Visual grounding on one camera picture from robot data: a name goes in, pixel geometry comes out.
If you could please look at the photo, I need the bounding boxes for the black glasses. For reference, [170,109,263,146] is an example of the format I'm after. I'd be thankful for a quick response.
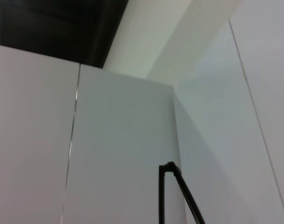
[158,161,206,224]

